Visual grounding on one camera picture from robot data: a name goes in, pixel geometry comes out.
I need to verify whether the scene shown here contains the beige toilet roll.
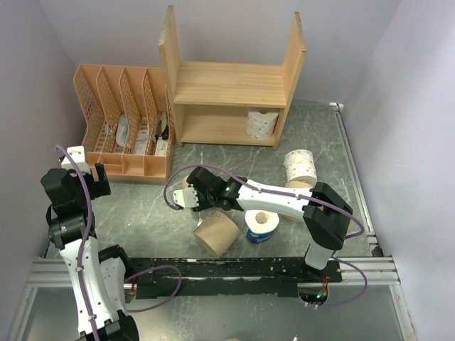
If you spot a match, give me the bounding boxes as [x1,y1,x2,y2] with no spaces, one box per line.
[193,211,240,258]
[181,177,235,214]
[285,180,314,188]

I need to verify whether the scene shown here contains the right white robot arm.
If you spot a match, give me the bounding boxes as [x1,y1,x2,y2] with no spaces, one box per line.
[187,166,353,283]

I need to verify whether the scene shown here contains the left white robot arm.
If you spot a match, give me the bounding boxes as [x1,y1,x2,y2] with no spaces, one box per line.
[41,163,139,340]

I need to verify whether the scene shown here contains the wooden two-tier shelf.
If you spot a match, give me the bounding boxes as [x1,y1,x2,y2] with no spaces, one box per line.
[159,6,307,149]

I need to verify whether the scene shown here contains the white toilet roll blue wrapper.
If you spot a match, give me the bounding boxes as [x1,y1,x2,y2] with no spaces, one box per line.
[245,210,279,244]

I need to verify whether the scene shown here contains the white stapler box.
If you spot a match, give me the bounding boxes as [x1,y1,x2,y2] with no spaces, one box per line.
[154,139,168,156]

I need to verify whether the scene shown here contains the blue correction tape pack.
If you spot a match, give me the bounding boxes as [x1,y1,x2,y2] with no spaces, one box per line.
[115,114,129,147]

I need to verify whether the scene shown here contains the orange plastic desk organizer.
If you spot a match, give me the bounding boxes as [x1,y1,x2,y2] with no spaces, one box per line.
[73,64,175,183]

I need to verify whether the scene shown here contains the ruler set package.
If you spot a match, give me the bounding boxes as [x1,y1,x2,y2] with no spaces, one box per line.
[133,119,149,155]

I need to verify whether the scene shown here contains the white dotted toilet roll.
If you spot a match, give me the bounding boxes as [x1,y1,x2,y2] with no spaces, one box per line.
[284,149,318,186]

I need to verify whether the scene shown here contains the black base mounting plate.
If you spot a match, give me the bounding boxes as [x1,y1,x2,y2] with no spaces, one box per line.
[129,256,342,299]

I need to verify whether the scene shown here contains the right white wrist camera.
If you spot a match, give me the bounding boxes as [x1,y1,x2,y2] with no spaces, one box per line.
[172,187,199,209]

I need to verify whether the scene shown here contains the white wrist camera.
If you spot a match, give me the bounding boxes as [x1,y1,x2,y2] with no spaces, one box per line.
[172,187,199,209]
[61,146,90,175]

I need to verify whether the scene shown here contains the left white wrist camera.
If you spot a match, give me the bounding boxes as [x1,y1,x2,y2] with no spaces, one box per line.
[61,146,90,175]

